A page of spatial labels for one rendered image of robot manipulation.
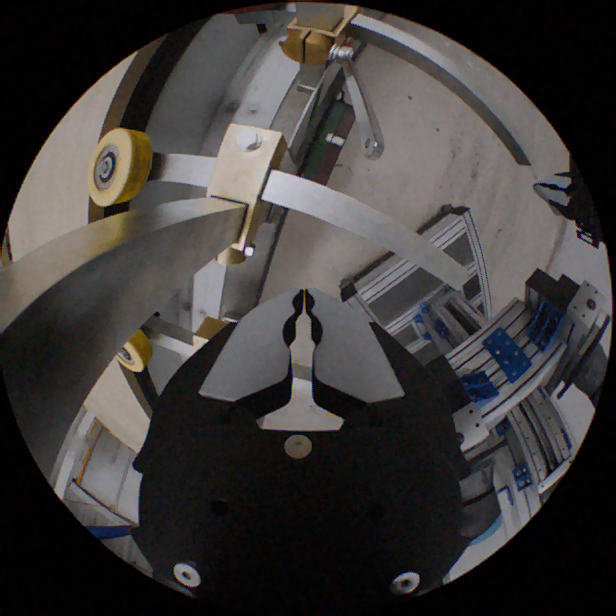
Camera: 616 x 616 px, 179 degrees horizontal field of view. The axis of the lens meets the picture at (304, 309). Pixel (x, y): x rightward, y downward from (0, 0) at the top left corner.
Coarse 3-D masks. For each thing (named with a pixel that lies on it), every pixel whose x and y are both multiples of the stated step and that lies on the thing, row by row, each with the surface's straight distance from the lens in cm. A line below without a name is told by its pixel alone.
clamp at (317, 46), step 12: (348, 12) 30; (360, 12) 34; (348, 24) 29; (288, 36) 27; (300, 36) 25; (312, 36) 25; (324, 36) 26; (336, 36) 26; (288, 48) 27; (300, 48) 26; (312, 48) 25; (324, 48) 25; (300, 60) 28; (312, 60) 27; (324, 60) 26
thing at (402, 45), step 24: (288, 24) 33; (360, 24) 30; (384, 24) 32; (384, 48) 31; (408, 48) 30; (432, 48) 32; (432, 72) 32; (456, 72) 32; (480, 96) 33; (504, 120) 35; (504, 144) 38; (528, 144) 40
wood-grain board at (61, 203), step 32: (128, 64) 31; (96, 96) 33; (128, 96) 30; (64, 128) 40; (96, 128) 29; (64, 160) 37; (32, 192) 55; (64, 192) 35; (32, 224) 56; (64, 224) 35; (96, 384) 70; (128, 384) 47; (96, 416) 162; (128, 416) 77
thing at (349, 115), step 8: (352, 112) 38; (344, 120) 37; (352, 120) 38; (344, 128) 37; (336, 136) 36; (344, 136) 36; (336, 144) 36; (328, 152) 35; (336, 152) 35; (328, 160) 35; (320, 168) 34; (328, 168) 34; (320, 176) 34; (328, 176) 34
